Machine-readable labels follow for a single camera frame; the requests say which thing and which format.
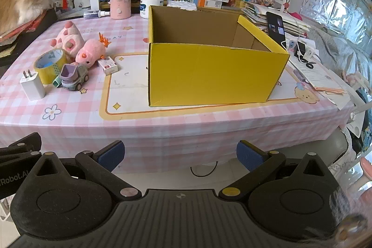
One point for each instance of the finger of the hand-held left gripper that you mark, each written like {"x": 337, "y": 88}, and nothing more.
{"x": 21, "y": 146}

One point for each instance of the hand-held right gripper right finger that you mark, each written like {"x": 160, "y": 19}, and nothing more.
{"x": 250, "y": 156}

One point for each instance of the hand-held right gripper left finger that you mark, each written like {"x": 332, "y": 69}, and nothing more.
{"x": 112, "y": 153}

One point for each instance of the white plug charger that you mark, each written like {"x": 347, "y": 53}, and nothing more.
{"x": 33, "y": 88}

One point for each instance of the yellow tape roll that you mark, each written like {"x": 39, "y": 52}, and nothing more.
{"x": 40, "y": 73}

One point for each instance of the grey purple toy truck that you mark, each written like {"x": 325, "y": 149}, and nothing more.
{"x": 75, "y": 76}

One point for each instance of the small pink white box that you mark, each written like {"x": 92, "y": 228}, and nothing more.
{"x": 108, "y": 66}

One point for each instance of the yellow cardboard box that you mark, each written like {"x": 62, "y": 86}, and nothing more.
{"x": 209, "y": 76}

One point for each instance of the pink chick plush toy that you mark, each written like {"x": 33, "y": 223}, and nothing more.
{"x": 90, "y": 52}

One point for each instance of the loose paper sheets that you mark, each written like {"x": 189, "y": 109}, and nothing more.
{"x": 316, "y": 76}

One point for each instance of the black keyboard piano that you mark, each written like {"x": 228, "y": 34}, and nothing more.
{"x": 32, "y": 36}

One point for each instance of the pink paw plush toy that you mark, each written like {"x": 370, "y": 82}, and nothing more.
{"x": 71, "y": 40}

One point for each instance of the black adapter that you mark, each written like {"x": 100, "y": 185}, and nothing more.
{"x": 301, "y": 48}

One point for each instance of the red booklets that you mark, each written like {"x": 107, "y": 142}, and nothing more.
{"x": 26, "y": 26}

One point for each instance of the black smartphone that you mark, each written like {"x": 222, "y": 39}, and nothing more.
{"x": 276, "y": 30}

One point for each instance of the silver quilted cover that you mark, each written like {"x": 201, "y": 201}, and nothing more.
{"x": 340, "y": 50}

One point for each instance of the stack of papers and booklets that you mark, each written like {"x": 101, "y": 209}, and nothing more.
{"x": 293, "y": 23}

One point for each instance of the small spray bottle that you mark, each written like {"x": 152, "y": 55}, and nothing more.
{"x": 93, "y": 14}

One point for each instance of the orange fluffy cat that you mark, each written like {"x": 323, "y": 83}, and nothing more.
{"x": 17, "y": 4}

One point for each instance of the white jar green lid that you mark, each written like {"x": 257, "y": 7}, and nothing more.
{"x": 151, "y": 7}

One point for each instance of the white quilted tissue pack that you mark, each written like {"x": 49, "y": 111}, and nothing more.
{"x": 183, "y": 5}

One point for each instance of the pale wall chart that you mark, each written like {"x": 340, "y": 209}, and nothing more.
{"x": 354, "y": 4}

